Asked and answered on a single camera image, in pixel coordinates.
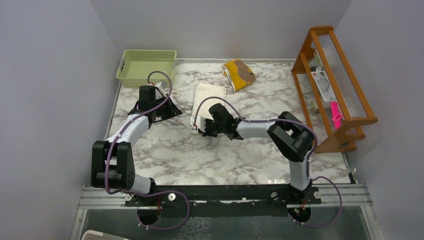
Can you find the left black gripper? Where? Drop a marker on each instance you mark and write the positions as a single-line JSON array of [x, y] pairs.
[[173, 110]]

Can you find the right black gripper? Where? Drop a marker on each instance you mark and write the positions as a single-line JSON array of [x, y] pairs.
[[206, 132]]

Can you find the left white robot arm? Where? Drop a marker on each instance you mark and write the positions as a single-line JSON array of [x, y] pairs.
[[112, 162]]

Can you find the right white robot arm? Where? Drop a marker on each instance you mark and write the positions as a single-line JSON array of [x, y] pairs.
[[293, 139]]

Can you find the green plastic basket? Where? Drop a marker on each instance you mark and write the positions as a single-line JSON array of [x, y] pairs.
[[136, 64]]

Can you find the yellow bear towel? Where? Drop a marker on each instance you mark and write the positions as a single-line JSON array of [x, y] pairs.
[[239, 74]]

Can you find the white paper package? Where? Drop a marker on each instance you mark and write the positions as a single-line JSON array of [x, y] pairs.
[[323, 84]]

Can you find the wooden rack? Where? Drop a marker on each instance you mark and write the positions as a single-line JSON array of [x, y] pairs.
[[321, 48]]

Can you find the pink clip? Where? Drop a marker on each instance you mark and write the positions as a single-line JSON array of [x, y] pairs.
[[336, 115]]

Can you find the white tray corner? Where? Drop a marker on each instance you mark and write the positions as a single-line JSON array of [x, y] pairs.
[[97, 235]]

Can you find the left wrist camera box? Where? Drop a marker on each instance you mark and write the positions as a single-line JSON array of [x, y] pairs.
[[160, 89]]

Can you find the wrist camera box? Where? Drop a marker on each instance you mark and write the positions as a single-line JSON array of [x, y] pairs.
[[160, 89], [193, 126]]

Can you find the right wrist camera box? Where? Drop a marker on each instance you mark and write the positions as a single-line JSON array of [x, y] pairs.
[[193, 126]]

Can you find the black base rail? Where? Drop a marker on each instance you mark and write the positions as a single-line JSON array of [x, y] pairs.
[[215, 201]]

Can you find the aluminium frame rail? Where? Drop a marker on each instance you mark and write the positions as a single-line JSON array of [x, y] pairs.
[[351, 195]]

